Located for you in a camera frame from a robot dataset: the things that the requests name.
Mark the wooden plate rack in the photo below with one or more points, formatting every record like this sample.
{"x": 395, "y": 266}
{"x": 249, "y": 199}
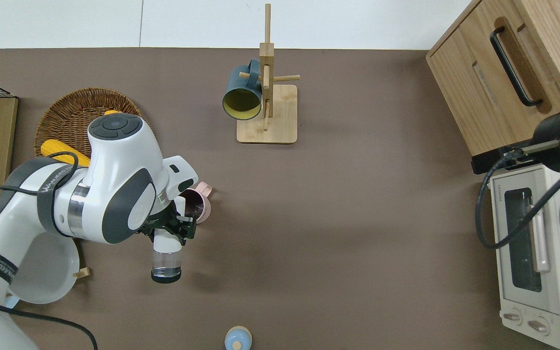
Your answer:
{"x": 81, "y": 272}

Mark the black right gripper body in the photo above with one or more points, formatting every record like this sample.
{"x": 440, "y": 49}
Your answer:
{"x": 499, "y": 160}

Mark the dark teal mug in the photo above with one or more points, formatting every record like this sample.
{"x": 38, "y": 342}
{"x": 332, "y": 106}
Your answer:
{"x": 242, "y": 99}

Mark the round wicker basket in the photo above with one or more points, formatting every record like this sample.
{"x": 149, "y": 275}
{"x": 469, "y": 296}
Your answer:
{"x": 66, "y": 116}

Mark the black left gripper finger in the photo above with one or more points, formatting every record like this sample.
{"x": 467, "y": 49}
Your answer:
{"x": 156, "y": 236}
{"x": 187, "y": 228}

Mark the wooden mug tree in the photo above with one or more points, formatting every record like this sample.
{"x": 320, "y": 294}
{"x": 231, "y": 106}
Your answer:
{"x": 280, "y": 116}

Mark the glass water bottle white cap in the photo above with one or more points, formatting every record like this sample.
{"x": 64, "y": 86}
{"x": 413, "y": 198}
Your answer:
{"x": 166, "y": 265}

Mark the yellow corn cob blunt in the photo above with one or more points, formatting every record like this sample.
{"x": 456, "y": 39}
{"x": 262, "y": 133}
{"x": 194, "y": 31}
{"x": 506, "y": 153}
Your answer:
{"x": 59, "y": 148}

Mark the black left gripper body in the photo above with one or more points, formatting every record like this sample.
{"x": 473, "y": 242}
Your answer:
{"x": 168, "y": 214}

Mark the wooden cabinet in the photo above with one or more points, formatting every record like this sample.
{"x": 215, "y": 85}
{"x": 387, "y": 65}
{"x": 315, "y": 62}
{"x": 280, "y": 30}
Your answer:
{"x": 474, "y": 97}

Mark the blue service bell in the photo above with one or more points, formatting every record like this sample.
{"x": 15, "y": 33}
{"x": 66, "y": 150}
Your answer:
{"x": 237, "y": 339}

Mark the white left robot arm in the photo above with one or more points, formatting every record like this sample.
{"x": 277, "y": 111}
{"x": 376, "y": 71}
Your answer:
{"x": 114, "y": 160}

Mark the grey plate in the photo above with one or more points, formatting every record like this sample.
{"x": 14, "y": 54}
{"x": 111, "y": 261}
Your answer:
{"x": 51, "y": 282}

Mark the toaster oven knob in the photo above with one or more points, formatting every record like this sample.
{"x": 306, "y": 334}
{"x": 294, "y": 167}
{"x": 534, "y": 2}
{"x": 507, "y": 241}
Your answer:
{"x": 538, "y": 326}
{"x": 512, "y": 318}

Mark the pink mug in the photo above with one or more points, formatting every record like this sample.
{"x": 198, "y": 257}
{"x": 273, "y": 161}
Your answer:
{"x": 195, "y": 204}

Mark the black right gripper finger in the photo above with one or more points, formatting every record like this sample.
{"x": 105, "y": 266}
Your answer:
{"x": 481, "y": 167}
{"x": 480, "y": 159}

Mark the yellow corn cob pointed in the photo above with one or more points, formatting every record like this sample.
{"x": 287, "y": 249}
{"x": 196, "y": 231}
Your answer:
{"x": 112, "y": 113}

